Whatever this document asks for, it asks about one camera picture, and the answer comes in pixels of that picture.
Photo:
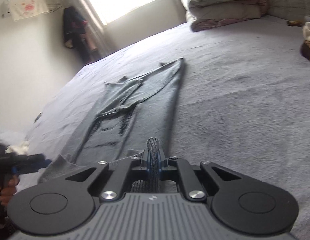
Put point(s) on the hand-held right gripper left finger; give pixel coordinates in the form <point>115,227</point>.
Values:
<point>143,163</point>

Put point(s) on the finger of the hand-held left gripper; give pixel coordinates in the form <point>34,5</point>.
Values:
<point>30,162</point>

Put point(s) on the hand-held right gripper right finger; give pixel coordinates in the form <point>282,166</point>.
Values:
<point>163,163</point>

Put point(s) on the grey cat-print sweater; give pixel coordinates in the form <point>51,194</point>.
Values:
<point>145,105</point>

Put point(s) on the hanging dark clothes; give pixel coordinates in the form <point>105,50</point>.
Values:
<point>75,30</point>

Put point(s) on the person's left hand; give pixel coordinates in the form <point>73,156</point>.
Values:
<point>7,192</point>

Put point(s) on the white plush toy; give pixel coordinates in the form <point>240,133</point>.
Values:
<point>18,148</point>

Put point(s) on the bed with grey sheet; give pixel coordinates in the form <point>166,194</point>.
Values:
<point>232,92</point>

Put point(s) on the beige patterned curtain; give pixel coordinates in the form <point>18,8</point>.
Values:
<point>92,25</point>

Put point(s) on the folded white floral duvet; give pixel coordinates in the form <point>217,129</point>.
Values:
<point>225,10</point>

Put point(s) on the folded brown floral cloth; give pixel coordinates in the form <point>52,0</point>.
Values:
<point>308,42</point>

